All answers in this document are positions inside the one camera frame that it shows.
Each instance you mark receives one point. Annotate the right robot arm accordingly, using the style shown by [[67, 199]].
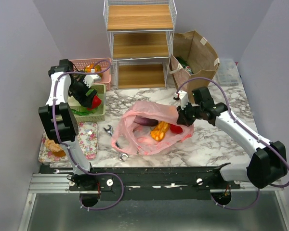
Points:
[[267, 162]]

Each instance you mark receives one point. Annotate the silver open-end wrench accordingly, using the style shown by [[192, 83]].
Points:
[[121, 156]]

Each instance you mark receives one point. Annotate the brown paper grocery bag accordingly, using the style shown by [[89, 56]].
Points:
[[197, 52]]

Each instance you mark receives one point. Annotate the pink plastic bag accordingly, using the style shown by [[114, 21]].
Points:
[[132, 138]]

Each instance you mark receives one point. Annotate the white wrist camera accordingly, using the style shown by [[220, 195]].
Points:
[[182, 96], [90, 79]]

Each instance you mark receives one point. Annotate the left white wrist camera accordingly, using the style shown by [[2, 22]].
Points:
[[90, 79]]

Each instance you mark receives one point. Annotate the green chili pepper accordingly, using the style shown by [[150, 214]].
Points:
[[79, 113]]

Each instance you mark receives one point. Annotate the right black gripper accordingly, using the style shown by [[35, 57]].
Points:
[[182, 118]]

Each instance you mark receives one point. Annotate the toy pineapple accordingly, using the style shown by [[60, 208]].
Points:
[[93, 69]]

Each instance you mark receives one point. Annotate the floral tray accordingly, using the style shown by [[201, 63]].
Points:
[[88, 141]]

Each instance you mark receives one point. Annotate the clear plastic organizer box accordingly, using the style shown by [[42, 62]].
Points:
[[227, 73]]

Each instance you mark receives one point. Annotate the green lettuce toy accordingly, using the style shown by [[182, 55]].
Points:
[[92, 110]]

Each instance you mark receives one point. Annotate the orange bread toy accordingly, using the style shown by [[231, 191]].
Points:
[[54, 148]]

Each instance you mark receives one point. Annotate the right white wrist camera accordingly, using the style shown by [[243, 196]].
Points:
[[182, 96]]

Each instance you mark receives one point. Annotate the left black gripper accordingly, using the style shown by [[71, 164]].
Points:
[[83, 98]]

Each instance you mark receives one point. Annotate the red bell pepper toy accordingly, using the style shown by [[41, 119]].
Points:
[[96, 101]]

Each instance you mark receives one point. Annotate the purple eggplant toy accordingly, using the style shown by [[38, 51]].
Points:
[[140, 120]]

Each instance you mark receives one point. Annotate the green plastic basket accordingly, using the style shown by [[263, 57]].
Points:
[[98, 116]]

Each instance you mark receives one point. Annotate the white wire wooden shelf rack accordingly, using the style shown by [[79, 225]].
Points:
[[140, 36]]

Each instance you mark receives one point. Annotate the small silver wrench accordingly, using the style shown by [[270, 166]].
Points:
[[59, 171]]

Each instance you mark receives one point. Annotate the red tomato toy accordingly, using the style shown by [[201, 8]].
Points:
[[176, 129]]

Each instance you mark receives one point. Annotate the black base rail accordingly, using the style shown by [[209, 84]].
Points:
[[143, 183]]

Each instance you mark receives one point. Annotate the pink plastic basket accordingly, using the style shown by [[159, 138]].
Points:
[[81, 64]]

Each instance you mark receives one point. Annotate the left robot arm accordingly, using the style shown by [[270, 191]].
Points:
[[60, 123]]

